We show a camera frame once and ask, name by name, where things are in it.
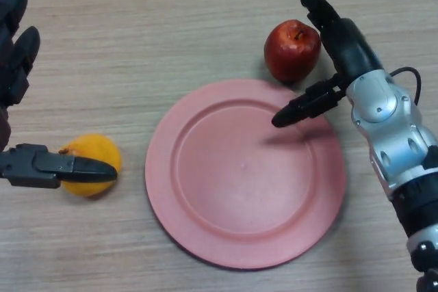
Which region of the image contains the pink round plastic plate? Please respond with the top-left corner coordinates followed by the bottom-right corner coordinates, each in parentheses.
top-left (144, 78), bottom-right (346, 270)

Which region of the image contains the red apple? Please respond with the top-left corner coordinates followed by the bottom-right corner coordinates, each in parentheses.
top-left (263, 19), bottom-right (322, 83)

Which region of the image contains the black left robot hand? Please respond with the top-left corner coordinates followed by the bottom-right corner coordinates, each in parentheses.
top-left (0, 0), bottom-right (118, 189)

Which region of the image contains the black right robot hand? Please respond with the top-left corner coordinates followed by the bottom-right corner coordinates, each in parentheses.
top-left (271, 0), bottom-right (386, 129)

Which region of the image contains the orange citrus fruit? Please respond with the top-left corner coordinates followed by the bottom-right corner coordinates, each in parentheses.
top-left (58, 133), bottom-right (123, 198)

